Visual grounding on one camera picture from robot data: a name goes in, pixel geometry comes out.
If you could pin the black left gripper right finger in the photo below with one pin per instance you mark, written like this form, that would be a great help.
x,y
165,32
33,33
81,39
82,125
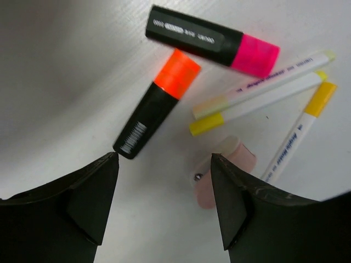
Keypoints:
x,y
262,223

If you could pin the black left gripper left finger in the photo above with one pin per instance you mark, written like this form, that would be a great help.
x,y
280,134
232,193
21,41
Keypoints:
x,y
63,220

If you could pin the orange cap black highlighter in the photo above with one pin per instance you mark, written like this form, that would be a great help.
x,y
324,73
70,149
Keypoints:
x,y
168,87

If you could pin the white marker yellow cap lower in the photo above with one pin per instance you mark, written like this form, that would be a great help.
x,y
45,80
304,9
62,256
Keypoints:
x,y
300,129

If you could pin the white marker yellow cap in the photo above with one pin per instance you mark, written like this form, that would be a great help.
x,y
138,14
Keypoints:
x,y
297,86
300,129

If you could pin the pink correction tape dispenser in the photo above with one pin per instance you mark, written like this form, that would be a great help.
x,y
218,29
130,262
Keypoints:
x,y
234,150

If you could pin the white marker yellow cap upper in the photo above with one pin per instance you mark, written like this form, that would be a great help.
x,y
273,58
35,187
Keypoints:
x,y
297,86

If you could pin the pink cap black highlighter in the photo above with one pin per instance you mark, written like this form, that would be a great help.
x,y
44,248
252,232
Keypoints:
x,y
220,44

